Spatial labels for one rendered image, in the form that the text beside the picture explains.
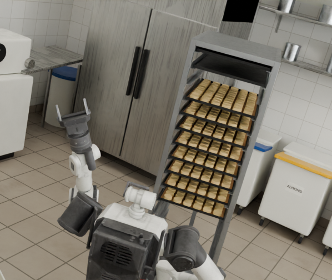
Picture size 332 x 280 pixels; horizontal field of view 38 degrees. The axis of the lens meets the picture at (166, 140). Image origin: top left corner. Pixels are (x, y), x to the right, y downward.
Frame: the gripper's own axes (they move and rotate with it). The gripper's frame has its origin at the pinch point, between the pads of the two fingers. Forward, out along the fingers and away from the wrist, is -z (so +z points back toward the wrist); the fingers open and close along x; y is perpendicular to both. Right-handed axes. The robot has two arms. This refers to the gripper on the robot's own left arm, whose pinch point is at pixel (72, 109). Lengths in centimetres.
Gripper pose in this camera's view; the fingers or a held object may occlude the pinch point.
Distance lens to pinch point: 193.3
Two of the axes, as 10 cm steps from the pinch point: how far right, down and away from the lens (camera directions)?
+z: 1.1, 8.3, 5.5
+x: 9.5, -2.4, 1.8
